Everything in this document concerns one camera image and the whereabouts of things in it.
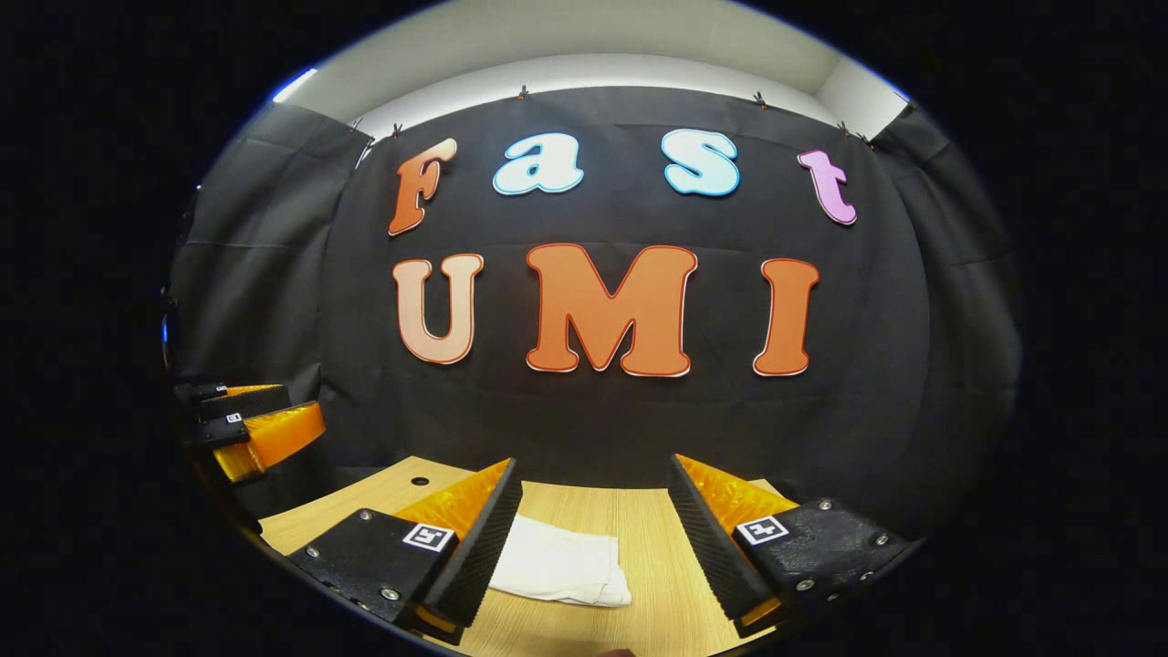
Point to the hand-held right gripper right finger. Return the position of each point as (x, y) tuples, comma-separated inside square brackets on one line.
[(712, 557)]

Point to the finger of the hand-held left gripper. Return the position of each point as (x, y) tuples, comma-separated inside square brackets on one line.
[(255, 401), (219, 429)]

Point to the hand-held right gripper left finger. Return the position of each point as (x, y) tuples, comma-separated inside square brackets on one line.
[(484, 557)]

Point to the white jeans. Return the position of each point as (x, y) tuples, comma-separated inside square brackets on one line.
[(566, 566)]

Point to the black backdrop cloth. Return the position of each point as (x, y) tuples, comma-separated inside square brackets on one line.
[(602, 420)]

